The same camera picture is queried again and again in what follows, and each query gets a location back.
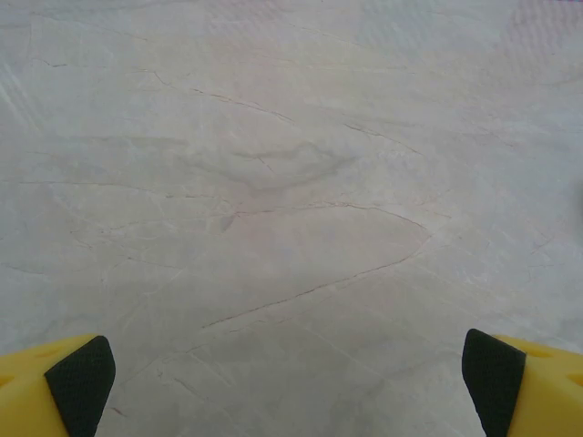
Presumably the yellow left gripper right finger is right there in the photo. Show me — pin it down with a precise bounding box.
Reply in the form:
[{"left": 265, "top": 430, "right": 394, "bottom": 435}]
[{"left": 461, "top": 328, "right": 583, "bottom": 437}]

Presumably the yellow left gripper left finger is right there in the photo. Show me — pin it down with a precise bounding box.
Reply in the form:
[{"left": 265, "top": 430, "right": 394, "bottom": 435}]
[{"left": 0, "top": 334, "right": 117, "bottom": 437}]

